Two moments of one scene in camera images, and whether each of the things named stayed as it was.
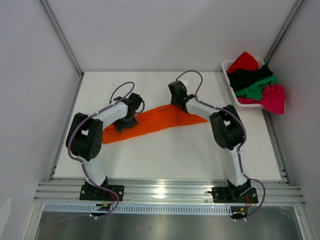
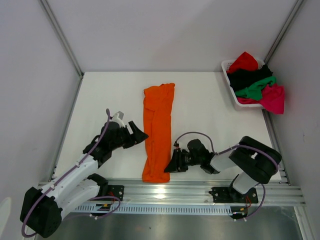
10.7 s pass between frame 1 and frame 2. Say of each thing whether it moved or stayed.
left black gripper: moved
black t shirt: stayed
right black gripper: moved
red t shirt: stayed
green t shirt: stayed
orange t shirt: moved
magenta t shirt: stayed
